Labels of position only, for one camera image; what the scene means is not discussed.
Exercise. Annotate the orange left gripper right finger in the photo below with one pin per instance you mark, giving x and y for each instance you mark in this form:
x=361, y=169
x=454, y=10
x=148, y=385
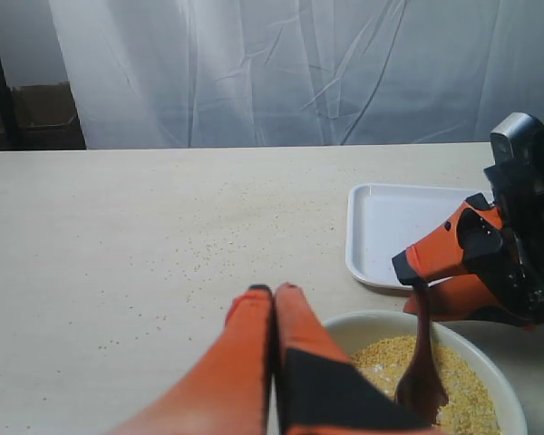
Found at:
x=319, y=391

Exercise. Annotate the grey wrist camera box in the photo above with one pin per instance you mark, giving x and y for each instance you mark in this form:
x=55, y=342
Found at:
x=519, y=137

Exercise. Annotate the dark brown wooden spoon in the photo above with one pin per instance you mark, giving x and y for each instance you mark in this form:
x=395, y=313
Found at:
x=420, y=389

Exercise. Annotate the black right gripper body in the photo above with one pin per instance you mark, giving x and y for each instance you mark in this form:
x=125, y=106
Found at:
x=503, y=241

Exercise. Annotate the white ceramic bowl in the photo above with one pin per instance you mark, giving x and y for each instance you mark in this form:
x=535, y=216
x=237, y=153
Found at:
x=356, y=330

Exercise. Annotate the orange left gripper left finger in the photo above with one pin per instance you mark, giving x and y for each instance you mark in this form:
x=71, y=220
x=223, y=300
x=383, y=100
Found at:
x=227, y=391

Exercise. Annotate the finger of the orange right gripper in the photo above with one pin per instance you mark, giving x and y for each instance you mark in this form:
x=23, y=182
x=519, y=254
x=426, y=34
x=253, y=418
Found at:
x=488, y=297
x=440, y=254

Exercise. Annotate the white fabric backdrop curtain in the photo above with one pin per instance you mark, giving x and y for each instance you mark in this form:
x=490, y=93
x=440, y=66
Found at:
x=198, y=74

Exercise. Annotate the brown cardboard box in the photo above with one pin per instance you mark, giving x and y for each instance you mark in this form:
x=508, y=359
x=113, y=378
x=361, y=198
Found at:
x=47, y=116

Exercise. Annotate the tan granular powder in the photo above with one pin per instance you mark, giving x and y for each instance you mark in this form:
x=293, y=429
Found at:
x=469, y=410

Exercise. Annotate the white rectangular plastic tray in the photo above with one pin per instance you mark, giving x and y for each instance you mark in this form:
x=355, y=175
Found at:
x=384, y=219

